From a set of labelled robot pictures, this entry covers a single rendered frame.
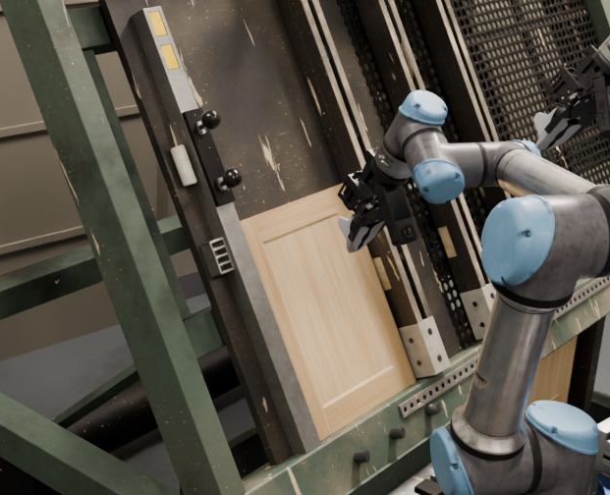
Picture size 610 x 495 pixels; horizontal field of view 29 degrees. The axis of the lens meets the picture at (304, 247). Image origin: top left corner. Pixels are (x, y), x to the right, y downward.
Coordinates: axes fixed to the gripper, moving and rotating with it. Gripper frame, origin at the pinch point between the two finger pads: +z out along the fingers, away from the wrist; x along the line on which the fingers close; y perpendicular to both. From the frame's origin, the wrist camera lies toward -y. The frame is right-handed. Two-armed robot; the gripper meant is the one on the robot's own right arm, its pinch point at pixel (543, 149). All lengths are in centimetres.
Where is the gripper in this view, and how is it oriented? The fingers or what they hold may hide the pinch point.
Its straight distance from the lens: 223.2
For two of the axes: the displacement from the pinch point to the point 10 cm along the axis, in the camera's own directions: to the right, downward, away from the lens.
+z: -5.8, 6.7, 4.6
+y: -3.9, -7.2, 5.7
